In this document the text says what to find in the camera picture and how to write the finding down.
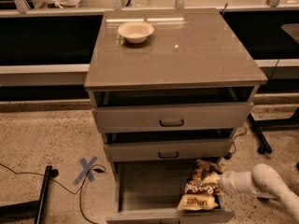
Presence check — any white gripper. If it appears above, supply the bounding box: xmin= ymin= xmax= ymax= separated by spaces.
xmin=202 ymin=171 xmax=259 ymax=196

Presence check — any brown chip bag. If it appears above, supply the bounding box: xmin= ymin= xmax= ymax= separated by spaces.
xmin=178 ymin=159 xmax=227 ymax=211

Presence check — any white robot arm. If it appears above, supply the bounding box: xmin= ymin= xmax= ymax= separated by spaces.
xmin=203 ymin=163 xmax=299 ymax=224

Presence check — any middle grey drawer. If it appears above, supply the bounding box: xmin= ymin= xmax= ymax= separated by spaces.
xmin=104 ymin=139 xmax=232 ymax=162

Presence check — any grey drawer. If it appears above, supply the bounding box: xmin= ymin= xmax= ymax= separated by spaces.
xmin=104 ymin=139 xmax=232 ymax=162
xmin=92 ymin=102 xmax=253 ymax=133
xmin=107 ymin=159 xmax=235 ymax=224

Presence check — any top grey drawer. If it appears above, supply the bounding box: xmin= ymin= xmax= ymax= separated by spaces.
xmin=92 ymin=102 xmax=253 ymax=133

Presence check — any bottom grey drawer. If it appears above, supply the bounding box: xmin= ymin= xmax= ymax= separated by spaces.
xmin=107 ymin=159 xmax=235 ymax=224

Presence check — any grey drawer cabinet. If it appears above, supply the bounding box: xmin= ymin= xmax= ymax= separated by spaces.
xmin=83 ymin=7 xmax=269 ymax=179

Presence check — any black stand leg right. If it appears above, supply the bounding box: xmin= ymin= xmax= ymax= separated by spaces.
xmin=248 ymin=107 xmax=299 ymax=154

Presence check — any black stand leg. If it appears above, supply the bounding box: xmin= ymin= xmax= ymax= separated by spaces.
xmin=248 ymin=107 xmax=299 ymax=154
xmin=0 ymin=165 xmax=58 ymax=224

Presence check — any blue tape cross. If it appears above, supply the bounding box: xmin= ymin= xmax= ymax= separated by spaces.
xmin=73 ymin=156 xmax=97 ymax=186

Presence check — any white paper bowl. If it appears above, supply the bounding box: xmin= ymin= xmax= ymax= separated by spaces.
xmin=118 ymin=21 xmax=154 ymax=44

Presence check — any black stand leg left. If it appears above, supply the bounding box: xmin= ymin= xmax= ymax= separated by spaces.
xmin=0 ymin=165 xmax=58 ymax=224

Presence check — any black middle drawer handle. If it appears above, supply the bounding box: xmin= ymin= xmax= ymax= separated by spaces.
xmin=158 ymin=151 xmax=179 ymax=159

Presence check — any black drawer handle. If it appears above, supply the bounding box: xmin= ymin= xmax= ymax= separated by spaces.
xmin=159 ymin=119 xmax=184 ymax=127
xmin=158 ymin=151 xmax=179 ymax=159

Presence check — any black top drawer handle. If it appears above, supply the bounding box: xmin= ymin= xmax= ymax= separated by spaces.
xmin=159 ymin=119 xmax=184 ymax=127

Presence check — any black floor cable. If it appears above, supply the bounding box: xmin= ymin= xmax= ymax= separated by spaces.
xmin=0 ymin=161 xmax=107 ymax=224

